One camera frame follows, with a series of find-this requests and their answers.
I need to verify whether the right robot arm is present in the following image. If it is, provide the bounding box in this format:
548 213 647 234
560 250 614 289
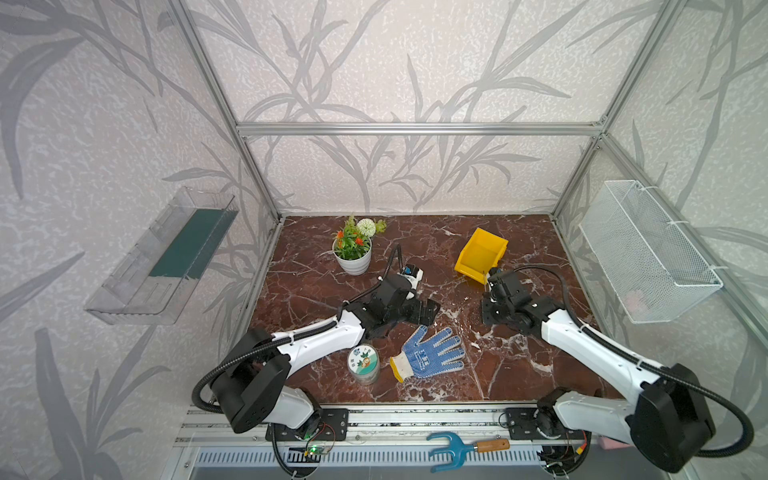
481 267 755 473

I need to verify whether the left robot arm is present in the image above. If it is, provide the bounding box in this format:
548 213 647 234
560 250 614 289
191 264 439 438

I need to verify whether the yellow plastic bin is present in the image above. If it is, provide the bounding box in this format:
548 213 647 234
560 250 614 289
454 228 508 285

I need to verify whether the blue white work glove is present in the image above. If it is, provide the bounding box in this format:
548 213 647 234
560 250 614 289
389 325 466 383

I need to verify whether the round tin can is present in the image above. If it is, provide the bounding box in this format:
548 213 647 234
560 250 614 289
347 344 380 385

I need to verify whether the white pot with flowers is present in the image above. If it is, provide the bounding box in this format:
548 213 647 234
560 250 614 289
332 215 387 276

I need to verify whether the purple pink spatula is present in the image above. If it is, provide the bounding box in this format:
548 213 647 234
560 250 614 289
598 436 632 450

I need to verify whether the aluminium frame rail base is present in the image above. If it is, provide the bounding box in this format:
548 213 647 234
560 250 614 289
161 401 697 480

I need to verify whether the white wire mesh basket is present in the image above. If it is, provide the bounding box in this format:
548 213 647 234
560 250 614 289
579 180 723 324

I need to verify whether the teal hand rake wooden handle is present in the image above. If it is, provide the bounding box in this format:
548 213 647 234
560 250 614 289
426 432 510 473

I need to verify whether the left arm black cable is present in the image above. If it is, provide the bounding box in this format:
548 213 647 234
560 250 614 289
191 244 404 415

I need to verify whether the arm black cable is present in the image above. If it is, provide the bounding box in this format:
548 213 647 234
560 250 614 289
191 244 404 415
509 265 755 458

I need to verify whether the clear plastic wall shelf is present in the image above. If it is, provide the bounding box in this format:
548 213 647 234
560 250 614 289
85 187 239 325

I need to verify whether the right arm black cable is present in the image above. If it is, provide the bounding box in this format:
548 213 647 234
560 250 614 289
509 265 755 458

